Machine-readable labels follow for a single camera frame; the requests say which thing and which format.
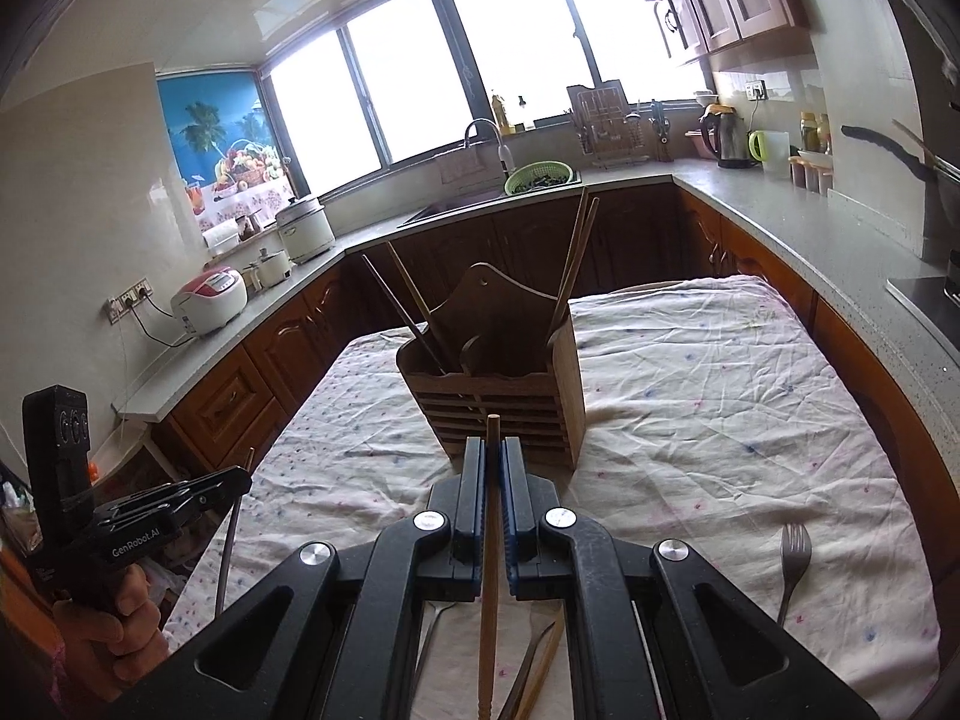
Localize range hood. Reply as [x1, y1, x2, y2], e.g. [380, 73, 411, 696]
[862, 0, 960, 128]

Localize small white appliance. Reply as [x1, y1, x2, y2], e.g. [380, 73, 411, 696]
[243, 245, 293, 290]

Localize condiment bottles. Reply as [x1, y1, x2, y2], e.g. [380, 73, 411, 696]
[798, 112, 834, 155]

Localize green white pitcher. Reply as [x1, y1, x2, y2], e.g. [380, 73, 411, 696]
[748, 129, 793, 180]

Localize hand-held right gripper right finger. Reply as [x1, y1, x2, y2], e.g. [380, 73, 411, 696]
[502, 437, 880, 720]

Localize plain wooden chopstick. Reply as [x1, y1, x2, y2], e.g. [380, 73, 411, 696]
[550, 197, 601, 332]
[384, 240, 440, 336]
[478, 413, 503, 720]
[553, 187, 591, 320]

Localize wooden utensil holder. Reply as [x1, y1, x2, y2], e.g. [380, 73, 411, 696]
[394, 262, 588, 470]

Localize gas stove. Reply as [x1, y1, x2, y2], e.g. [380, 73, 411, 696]
[886, 247, 960, 332]

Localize steel electric kettle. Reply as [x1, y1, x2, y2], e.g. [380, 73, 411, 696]
[698, 103, 759, 169]

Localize black power cable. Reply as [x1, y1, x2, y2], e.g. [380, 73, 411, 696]
[130, 292, 197, 350]

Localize kitchen sink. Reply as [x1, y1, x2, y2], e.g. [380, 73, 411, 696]
[397, 172, 583, 230]

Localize grey kitchen countertop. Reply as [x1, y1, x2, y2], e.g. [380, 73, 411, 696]
[112, 164, 960, 422]

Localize hanging kitchen tools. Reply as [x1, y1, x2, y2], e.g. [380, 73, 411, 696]
[648, 98, 677, 163]

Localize patterned bamboo chopstick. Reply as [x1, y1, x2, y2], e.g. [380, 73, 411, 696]
[523, 618, 566, 720]
[498, 618, 560, 720]

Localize spice jar set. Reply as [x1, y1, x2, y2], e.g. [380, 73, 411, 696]
[787, 149, 836, 197]

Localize long wall socket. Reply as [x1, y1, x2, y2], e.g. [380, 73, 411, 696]
[104, 278, 155, 326]

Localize wooden cabinets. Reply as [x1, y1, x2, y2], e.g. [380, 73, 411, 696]
[600, 0, 812, 66]
[153, 183, 932, 482]

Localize wooden upper cabinets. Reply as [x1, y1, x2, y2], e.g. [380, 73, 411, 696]
[600, 0, 812, 66]

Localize white round rice cooker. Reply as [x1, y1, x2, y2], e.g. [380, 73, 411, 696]
[274, 194, 337, 264]

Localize wooden spatula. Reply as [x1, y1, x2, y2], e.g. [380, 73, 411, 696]
[892, 118, 940, 167]

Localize white floral tablecloth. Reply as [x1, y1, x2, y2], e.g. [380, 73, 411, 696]
[160, 274, 943, 720]

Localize metal chopstick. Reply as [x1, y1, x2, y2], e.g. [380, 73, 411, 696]
[214, 448, 257, 617]
[362, 253, 451, 377]

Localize metal spoon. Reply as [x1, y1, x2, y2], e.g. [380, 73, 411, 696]
[414, 600, 454, 692]

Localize kitchen window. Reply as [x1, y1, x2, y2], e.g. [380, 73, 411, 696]
[261, 0, 715, 197]

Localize green colander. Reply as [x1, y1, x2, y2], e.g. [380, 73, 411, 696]
[503, 160, 575, 197]

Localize person's left hand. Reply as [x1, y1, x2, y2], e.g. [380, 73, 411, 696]
[51, 562, 164, 720]

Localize metal fork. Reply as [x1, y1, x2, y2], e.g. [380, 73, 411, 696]
[774, 523, 814, 628]

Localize dish drying rack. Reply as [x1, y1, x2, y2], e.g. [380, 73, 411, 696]
[565, 80, 650, 167]

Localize metal sink faucet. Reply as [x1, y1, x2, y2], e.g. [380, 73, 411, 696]
[463, 118, 515, 193]

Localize tropical fruit wall poster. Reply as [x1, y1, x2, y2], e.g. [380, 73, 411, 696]
[155, 70, 295, 239]

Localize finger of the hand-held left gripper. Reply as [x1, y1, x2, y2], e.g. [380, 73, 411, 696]
[166, 465, 254, 524]

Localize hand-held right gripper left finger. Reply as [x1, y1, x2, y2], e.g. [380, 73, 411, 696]
[112, 435, 488, 720]

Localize white pink rice cooker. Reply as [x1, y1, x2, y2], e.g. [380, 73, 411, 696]
[170, 267, 249, 337]

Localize pale dishcloth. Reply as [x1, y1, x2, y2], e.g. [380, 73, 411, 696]
[438, 149, 485, 185]

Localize wooden lower cabinets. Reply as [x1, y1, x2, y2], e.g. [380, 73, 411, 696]
[153, 183, 932, 482]

